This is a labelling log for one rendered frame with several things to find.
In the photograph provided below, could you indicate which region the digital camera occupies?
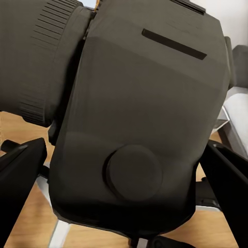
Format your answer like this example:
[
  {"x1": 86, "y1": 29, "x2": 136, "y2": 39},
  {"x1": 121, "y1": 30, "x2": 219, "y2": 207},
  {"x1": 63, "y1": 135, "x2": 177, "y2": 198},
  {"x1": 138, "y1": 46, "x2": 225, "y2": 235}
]
[{"x1": 0, "y1": 0, "x2": 236, "y2": 240}]

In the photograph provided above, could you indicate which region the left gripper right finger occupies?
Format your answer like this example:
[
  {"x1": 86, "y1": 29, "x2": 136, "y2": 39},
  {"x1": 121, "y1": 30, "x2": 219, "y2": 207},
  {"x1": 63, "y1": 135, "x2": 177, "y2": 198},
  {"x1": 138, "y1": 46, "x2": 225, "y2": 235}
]
[{"x1": 199, "y1": 139, "x2": 248, "y2": 248}]

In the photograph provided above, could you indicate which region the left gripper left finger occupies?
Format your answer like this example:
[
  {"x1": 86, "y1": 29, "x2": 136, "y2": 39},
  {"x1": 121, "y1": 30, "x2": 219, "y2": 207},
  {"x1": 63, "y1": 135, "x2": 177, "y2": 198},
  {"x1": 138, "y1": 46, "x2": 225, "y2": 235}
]
[{"x1": 0, "y1": 137, "x2": 47, "y2": 248}]

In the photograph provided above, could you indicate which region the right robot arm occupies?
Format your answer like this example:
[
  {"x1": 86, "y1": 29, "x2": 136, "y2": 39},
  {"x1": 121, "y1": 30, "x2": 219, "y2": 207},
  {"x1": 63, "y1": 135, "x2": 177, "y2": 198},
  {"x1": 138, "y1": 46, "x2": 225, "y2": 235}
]
[{"x1": 195, "y1": 177, "x2": 222, "y2": 212}]

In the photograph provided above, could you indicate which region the camera tripod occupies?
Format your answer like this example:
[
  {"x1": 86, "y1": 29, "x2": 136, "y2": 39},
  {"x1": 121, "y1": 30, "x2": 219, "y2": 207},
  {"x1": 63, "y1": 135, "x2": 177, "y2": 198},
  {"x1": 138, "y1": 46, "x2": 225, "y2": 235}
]
[{"x1": 0, "y1": 140, "x2": 72, "y2": 248}]

